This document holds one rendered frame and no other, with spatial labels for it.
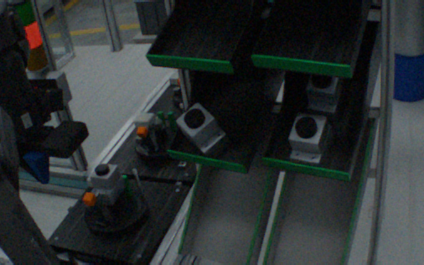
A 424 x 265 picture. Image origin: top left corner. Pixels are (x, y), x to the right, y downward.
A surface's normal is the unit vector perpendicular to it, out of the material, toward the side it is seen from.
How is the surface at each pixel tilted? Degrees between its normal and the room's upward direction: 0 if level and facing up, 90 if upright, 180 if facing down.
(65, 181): 0
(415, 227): 0
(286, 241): 45
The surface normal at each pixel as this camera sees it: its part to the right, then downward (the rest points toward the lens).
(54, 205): -0.14, -0.84
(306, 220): -0.44, -0.22
